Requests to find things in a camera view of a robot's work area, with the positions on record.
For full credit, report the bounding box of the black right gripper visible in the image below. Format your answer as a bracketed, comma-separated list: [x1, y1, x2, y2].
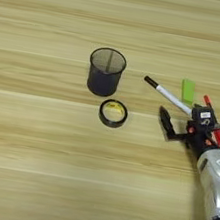
[153, 104, 220, 158]

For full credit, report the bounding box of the white marker with black cap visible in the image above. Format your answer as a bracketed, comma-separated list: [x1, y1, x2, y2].
[139, 74, 199, 117]

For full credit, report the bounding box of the green eraser block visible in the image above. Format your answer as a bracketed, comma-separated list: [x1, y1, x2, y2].
[178, 78, 198, 107]

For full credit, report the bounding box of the black tape roll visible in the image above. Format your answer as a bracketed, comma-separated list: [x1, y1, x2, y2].
[96, 96, 131, 131]

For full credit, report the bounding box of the black mesh pen cup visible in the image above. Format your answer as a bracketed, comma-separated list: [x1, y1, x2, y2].
[83, 44, 130, 101]

